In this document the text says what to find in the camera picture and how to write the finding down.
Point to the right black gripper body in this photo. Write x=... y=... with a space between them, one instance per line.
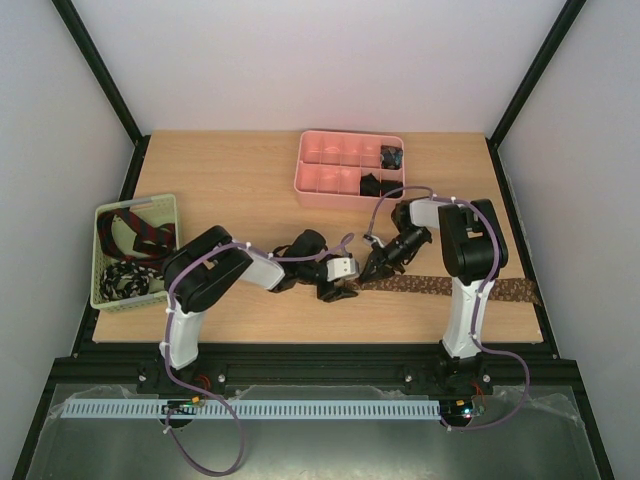
x=382 y=257

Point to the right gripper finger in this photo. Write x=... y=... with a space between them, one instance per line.
x=377 y=256
x=374 y=272

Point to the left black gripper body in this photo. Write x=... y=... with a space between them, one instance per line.
x=305 y=271

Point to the brown floral tie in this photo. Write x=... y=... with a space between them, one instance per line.
x=517 y=290

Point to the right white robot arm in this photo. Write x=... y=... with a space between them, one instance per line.
x=473 y=252

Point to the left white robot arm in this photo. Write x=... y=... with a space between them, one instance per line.
x=199 y=274

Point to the rolled black tie right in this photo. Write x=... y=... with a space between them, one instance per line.
x=391 y=189

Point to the rolled black tie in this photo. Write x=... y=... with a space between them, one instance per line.
x=370 y=186
x=391 y=189

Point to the rolled black tie left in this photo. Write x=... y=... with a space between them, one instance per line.
x=370 y=186

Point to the rolled blue patterned tie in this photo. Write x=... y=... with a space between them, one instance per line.
x=391 y=157

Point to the pink compartment organizer box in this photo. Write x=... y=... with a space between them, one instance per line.
x=330 y=164

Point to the red black striped tie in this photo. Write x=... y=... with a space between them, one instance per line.
x=154 y=244

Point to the green perforated basket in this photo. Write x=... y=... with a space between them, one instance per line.
x=155 y=210

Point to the black white patterned tie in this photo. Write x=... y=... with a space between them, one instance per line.
x=124 y=280

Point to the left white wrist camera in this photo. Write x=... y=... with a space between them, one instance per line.
x=342 y=268

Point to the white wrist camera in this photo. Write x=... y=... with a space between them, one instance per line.
x=342 y=268
x=373 y=241

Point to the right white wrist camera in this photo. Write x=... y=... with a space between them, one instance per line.
x=373 y=241

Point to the black aluminium frame rail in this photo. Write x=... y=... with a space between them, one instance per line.
x=224 y=368

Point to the light blue cable duct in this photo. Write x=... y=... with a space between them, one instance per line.
x=254 y=409

